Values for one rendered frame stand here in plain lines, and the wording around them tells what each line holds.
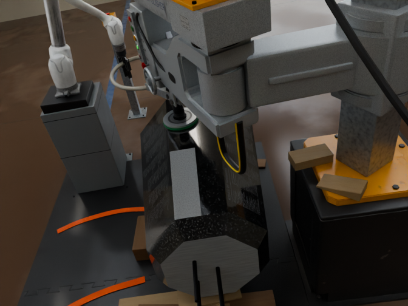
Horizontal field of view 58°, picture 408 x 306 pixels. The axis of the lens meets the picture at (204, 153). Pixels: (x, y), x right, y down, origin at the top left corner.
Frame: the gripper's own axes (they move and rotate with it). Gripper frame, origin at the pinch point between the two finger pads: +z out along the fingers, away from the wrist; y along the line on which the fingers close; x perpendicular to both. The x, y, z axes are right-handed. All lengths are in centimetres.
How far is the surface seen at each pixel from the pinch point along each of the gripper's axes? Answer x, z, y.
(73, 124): -56, 14, 3
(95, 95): -31.8, 2.9, 0.9
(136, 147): -5, 85, -18
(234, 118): -38, -50, 155
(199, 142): -26, -6, 112
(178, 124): -23, -7, 92
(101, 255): -94, 75, 69
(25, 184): -102, 84, -58
